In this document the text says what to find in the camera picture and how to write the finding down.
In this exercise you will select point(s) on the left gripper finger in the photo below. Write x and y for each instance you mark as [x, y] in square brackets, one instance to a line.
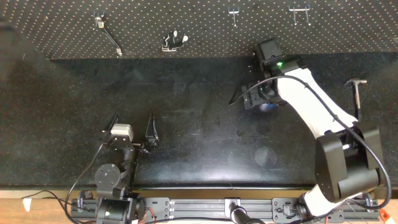
[112, 124]
[152, 132]

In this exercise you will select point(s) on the black pegboard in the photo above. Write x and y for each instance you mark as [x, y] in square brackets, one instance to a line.
[199, 28]

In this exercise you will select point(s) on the white tape strip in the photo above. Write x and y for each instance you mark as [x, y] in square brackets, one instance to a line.
[27, 203]

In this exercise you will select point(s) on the hammer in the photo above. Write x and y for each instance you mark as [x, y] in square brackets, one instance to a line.
[357, 96]

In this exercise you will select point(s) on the roll of blue tape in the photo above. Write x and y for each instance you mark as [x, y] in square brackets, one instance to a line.
[270, 107]

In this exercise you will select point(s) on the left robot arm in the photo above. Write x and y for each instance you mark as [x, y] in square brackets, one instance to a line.
[109, 177]

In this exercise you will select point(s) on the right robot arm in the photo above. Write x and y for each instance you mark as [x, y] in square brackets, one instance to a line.
[308, 99]

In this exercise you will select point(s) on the mounting rail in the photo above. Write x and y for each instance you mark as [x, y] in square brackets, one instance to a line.
[199, 207]

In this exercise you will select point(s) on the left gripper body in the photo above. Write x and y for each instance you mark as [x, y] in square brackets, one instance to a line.
[121, 144]

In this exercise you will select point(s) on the black and white pliers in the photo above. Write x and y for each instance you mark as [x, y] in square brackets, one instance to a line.
[172, 40]

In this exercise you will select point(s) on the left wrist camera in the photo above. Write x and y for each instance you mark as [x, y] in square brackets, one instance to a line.
[122, 130]

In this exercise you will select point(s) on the metal hook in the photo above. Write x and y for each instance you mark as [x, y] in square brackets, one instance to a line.
[99, 14]
[168, 50]
[234, 14]
[299, 9]

